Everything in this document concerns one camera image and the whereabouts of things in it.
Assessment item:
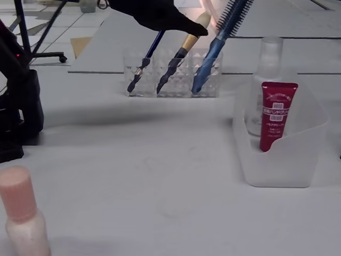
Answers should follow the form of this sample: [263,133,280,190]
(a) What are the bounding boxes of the pale pink curved tube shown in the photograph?
[199,0,221,26]

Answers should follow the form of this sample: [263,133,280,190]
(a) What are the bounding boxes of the translucent grey-green cup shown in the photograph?
[79,0,96,13]

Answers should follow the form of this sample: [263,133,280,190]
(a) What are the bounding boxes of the dark blue eyeliner pencil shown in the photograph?
[127,29,165,94]

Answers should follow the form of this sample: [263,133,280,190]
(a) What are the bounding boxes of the frosted plastic bin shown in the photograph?
[233,68,330,188]

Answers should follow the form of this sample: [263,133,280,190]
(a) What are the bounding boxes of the red hand cream tube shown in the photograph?
[259,81,299,153]

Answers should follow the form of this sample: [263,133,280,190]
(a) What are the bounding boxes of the clear acrylic organizer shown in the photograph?
[123,47,224,98]

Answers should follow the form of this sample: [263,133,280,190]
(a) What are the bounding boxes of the gold-handled makeup brush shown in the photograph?
[156,12,212,94]

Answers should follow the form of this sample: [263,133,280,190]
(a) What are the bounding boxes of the clear spray bottle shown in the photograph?
[244,36,285,137]

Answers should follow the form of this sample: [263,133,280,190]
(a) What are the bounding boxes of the blue round hairbrush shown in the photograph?
[191,0,255,94]

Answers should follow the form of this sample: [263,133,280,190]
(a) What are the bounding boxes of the brown cardboard piece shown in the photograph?
[70,36,93,59]

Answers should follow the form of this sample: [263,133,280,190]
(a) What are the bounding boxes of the black wheeled stand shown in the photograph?
[13,0,69,64]

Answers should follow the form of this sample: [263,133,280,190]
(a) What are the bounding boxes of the pink bottle with ribbed cap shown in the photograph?
[0,165,52,256]

